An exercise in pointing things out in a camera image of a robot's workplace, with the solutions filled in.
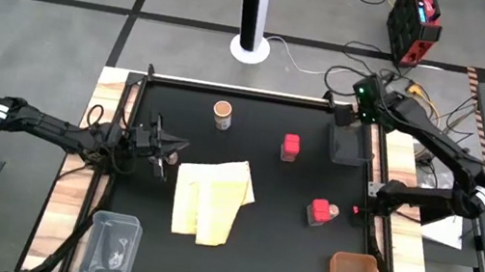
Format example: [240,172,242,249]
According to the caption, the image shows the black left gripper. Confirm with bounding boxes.
[121,108,195,185]

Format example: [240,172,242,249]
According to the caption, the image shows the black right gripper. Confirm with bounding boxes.
[331,68,402,136]

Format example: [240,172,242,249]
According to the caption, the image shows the brown-lid cylindrical spice jar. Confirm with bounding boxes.
[209,98,236,133]

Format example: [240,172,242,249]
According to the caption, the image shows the red-lid spice container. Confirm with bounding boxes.
[278,132,303,165]
[304,196,335,230]

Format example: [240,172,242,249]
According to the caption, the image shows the dark grey plastic bin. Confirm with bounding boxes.
[323,118,378,170]

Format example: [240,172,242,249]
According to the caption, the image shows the yellow folded cloth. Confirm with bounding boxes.
[166,150,261,253]

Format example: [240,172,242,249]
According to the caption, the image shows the red black crate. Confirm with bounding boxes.
[379,0,448,74]

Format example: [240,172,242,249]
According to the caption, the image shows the black white pole with base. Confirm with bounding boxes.
[226,0,280,68]

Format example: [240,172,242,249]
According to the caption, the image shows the clear plastic bin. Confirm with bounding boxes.
[72,206,146,272]

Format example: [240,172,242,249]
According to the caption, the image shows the brown black striped strip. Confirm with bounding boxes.
[449,67,485,181]

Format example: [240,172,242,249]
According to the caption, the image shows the white paper sheet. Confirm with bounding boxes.
[418,210,468,251]

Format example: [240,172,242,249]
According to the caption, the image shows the black tangled floor cables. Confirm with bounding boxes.
[316,36,485,144]

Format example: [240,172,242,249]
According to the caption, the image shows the yellow floor cable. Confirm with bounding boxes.
[399,81,446,127]

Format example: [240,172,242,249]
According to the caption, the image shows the silver metal bracket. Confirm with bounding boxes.
[365,178,386,200]

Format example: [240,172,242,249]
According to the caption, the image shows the white floor cable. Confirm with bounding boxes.
[260,35,336,78]

